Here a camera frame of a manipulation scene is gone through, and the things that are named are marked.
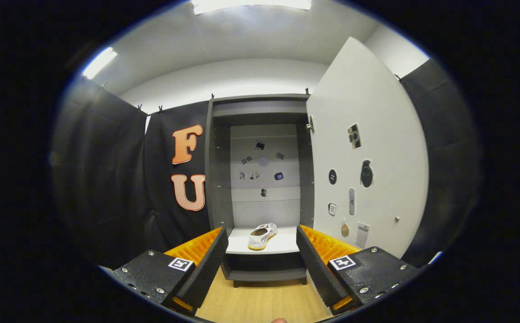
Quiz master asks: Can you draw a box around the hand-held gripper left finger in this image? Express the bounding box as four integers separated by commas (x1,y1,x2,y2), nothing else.
112,226,229,314

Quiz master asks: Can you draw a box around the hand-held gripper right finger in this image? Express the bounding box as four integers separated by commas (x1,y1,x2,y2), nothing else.
296,224,422,314

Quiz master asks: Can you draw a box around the white canvas shoe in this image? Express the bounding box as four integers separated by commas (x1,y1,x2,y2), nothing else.
247,223,278,251

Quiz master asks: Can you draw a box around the beige shoe cabinet door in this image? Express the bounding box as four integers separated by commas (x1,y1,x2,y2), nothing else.
306,37,430,259

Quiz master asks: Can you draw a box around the black backdrop cloth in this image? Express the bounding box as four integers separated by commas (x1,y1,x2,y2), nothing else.
49,58,482,270

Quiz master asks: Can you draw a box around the row of black cloth clips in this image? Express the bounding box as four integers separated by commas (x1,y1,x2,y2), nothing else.
99,74,404,113

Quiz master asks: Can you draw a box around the small ceiling light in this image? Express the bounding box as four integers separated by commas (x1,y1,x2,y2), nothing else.
82,47,118,80

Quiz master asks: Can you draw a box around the long ceiling light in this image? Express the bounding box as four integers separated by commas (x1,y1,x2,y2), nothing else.
191,0,313,15

